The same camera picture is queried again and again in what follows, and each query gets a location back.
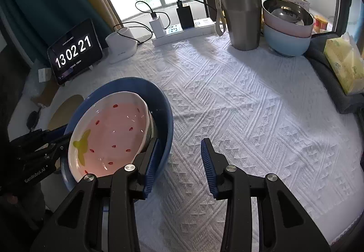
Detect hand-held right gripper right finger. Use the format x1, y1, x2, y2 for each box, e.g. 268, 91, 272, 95
201, 138, 332, 252

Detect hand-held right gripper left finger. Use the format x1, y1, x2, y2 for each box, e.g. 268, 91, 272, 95
30, 137, 158, 252

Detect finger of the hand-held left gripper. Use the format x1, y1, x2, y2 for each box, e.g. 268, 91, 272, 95
43, 138, 71, 165
11, 127, 68, 150

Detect pink strawberry bowl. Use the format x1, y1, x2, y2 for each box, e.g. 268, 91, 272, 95
68, 92, 151, 181

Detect large blue bowl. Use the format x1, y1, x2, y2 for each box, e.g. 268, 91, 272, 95
61, 77, 174, 193

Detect black round pouch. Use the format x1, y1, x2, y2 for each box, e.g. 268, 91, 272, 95
26, 112, 40, 130

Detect brown cardboard box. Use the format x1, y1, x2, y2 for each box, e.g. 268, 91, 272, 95
30, 81, 61, 107

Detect small white box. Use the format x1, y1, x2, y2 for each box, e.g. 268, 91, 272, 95
37, 67, 53, 83

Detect white textured tablecloth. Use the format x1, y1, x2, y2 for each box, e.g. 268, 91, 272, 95
17, 31, 364, 252

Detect black tablet with clock display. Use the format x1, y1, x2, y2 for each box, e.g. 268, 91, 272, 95
47, 19, 103, 85

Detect white double cup holder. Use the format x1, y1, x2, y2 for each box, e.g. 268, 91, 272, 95
105, 27, 139, 65

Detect teal curtain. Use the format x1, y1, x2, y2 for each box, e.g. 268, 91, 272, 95
0, 0, 110, 50

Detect white power strip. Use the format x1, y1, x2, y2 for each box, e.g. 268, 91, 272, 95
152, 17, 218, 47

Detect white charger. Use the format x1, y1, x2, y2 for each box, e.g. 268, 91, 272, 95
149, 13, 165, 38

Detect light blue bowl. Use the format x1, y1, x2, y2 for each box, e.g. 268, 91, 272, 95
263, 23, 312, 57

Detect grey cloth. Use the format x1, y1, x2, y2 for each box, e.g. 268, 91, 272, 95
304, 33, 364, 114

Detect steel electric kettle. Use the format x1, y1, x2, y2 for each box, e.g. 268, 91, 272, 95
214, 0, 262, 51

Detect black charger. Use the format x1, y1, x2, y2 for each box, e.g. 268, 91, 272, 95
176, 0, 195, 28

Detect pink steel-lined bowl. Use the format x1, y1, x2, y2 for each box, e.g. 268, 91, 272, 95
262, 0, 315, 38

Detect yellow tissue pack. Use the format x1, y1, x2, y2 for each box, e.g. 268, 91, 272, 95
324, 32, 364, 95

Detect yellow box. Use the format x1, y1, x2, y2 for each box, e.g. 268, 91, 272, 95
313, 13, 327, 33

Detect black cable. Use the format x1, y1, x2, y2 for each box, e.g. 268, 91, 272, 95
178, 0, 218, 12
135, 0, 158, 20
113, 21, 155, 45

